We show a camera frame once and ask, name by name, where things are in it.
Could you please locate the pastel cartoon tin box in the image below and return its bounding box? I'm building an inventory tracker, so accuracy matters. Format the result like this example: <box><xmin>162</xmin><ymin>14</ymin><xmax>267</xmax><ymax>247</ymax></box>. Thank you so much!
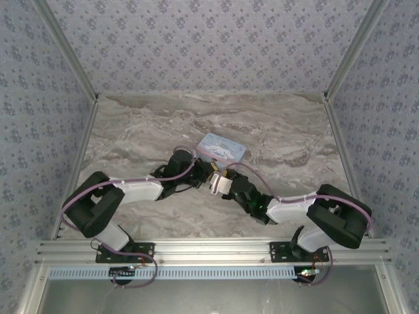
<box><xmin>195</xmin><ymin>132</ymin><xmax>247</xmax><ymax>171</ymax></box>

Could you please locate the small circuit board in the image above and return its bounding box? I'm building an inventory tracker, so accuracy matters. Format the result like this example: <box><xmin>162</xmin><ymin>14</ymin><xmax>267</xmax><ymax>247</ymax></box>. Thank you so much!
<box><xmin>109</xmin><ymin>266</ymin><xmax>137</xmax><ymax>279</ymax></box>
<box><xmin>295</xmin><ymin>267</ymin><xmax>321</xmax><ymax>279</ymax></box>

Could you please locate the aluminium front mounting rail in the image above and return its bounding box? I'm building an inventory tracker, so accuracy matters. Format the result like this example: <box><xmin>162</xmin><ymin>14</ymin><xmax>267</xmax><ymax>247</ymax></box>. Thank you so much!
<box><xmin>35</xmin><ymin>237</ymin><xmax>392</xmax><ymax>266</ymax></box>

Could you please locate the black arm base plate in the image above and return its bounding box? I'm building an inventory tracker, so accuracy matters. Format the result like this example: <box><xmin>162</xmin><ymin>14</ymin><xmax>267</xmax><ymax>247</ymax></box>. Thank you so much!
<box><xmin>94</xmin><ymin>241</ymin><xmax>156</xmax><ymax>264</ymax></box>
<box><xmin>269</xmin><ymin>241</ymin><xmax>329</xmax><ymax>263</ymax></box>

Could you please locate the slotted light blue cable duct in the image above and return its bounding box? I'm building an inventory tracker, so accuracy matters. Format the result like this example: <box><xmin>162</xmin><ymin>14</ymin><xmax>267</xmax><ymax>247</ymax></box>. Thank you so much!
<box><xmin>48</xmin><ymin>266</ymin><xmax>371</xmax><ymax>281</ymax></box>

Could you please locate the aluminium side rail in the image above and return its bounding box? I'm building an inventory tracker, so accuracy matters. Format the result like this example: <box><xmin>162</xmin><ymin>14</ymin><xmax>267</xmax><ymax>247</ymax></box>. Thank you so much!
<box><xmin>48</xmin><ymin>97</ymin><xmax>100</xmax><ymax>240</ymax></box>
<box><xmin>323</xmin><ymin>97</ymin><xmax>365</xmax><ymax>240</ymax></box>

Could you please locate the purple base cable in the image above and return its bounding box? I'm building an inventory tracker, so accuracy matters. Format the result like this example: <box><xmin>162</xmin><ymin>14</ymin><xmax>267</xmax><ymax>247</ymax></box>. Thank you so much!
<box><xmin>297</xmin><ymin>245</ymin><xmax>334</xmax><ymax>289</ymax></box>
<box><xmin>90</xmin><ymin>237</ymin><xmax>159</xmax><ymax>290</ymax></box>

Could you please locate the aluminium frame corner post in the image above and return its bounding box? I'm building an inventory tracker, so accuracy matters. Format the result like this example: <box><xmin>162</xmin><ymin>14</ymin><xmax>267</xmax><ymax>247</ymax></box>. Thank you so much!
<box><xmin>323</xmin><ymin>0</ymin><xmax>390</xmax><ymax>103</ymax></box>
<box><xmin>32</xmin><ymin>0</ymin><xmax>100</xmax><ymax>103</ymax></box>

